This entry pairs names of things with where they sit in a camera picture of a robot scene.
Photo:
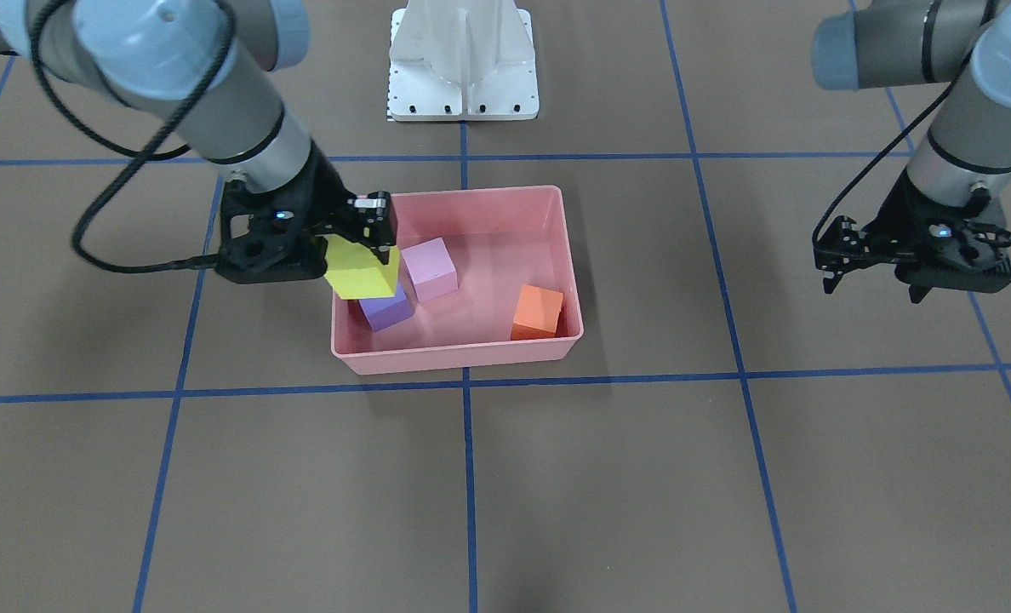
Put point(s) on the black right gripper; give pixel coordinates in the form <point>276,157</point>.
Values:
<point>328,189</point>

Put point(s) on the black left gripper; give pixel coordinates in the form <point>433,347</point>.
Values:
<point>905,204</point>

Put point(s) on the yellow foam block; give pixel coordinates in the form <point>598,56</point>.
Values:
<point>361,274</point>

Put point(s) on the purple foam block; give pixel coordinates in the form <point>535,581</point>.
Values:
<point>387,311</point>

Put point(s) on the pink foam block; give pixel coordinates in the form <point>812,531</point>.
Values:
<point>431,269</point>

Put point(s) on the orange foam block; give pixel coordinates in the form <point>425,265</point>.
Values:
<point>537,313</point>

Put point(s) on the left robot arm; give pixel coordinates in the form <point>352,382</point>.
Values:
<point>963,45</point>

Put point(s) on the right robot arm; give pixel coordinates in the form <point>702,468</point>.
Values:
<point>202,68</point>

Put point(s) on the pink plastic bin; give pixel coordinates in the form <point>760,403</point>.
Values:
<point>489,276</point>

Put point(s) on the white camera post base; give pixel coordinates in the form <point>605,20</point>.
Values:
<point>462,61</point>

